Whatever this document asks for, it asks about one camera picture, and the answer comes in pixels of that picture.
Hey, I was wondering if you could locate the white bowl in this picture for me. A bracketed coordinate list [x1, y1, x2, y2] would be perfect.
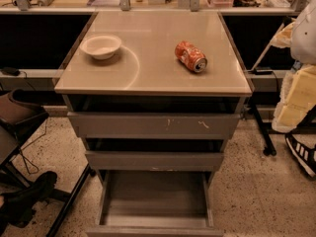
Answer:
[80, 35, 121, 60]

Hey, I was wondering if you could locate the black white striped sneaker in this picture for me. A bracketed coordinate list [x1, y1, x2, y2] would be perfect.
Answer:
[285, 133, 316, 178]

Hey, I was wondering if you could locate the grey leaning rod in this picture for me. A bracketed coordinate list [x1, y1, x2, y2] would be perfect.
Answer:
[249, 23, 284, 72]

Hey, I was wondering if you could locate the grey top drawer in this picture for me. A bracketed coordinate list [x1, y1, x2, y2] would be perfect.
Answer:
[68, 112, 239, 139]

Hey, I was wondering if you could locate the black power adapter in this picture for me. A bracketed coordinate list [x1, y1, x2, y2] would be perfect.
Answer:
[0, 67, 20, 76]
[254, 67, 273, 75]

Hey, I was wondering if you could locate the orange soda can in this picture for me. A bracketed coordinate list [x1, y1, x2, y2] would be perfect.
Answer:
[175, 40, 207, 73]

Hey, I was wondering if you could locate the grey middle drawer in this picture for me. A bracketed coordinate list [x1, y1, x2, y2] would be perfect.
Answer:
[85, 151, 224, 172]

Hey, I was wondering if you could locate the black office chair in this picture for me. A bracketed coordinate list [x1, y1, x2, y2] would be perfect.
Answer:
[0, 89, 72, 202]

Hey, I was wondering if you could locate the black power adapter right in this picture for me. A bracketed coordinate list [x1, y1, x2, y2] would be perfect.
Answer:
[254, 67, 273, 75]

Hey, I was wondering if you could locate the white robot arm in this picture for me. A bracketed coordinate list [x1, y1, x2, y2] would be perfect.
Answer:
[272, 0, 316, 133]

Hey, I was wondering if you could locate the grey open bottom drawer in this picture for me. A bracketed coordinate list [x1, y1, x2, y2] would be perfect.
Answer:
[87, 171, 223, 237]

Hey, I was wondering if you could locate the grey drawer cabinet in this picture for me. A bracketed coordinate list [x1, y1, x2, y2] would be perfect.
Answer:
[53, 10, 254, 183]

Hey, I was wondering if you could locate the black table leg right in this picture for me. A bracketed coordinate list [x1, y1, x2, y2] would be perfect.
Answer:
[251, 104, 277, 156]

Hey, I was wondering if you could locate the black diagonal floor bar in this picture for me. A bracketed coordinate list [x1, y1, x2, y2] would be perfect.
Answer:
[45, 165, 95, 237]

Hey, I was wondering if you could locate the black power adapter left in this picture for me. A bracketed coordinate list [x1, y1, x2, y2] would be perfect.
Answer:
[0, 67, 20, 76]

